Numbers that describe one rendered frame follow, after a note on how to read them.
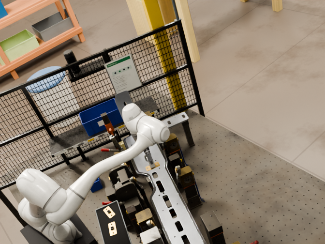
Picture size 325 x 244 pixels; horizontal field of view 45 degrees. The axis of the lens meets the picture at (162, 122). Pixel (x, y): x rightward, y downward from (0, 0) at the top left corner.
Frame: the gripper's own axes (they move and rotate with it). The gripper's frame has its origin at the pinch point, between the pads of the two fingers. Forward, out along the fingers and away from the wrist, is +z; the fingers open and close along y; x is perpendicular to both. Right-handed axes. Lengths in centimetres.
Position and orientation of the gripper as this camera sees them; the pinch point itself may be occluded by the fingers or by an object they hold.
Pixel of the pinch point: (151, 161)
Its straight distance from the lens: 226.9
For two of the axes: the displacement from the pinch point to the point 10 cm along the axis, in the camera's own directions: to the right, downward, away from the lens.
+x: 9.1, -4.0, 1.1
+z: 2.5, 7.4, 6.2
